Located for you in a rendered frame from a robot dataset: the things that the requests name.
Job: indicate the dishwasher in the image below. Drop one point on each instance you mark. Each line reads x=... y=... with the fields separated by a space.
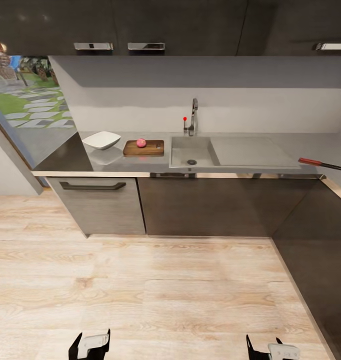
x=102 y=205

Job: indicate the vidalia onion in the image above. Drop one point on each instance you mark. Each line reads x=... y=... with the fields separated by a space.
x=140 y=142

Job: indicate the cabinet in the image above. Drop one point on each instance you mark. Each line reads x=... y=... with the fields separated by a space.
x=121 y=27
x=291 y=28

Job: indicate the cutting board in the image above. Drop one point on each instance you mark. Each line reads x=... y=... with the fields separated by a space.
x=152 y=147

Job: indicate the fixed window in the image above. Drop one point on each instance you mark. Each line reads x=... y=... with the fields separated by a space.
x=34 y=115

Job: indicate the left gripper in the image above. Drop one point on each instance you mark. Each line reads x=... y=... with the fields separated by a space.
x=96 y=353

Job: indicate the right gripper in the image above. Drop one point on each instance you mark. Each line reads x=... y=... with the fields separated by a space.
x=256 y=355

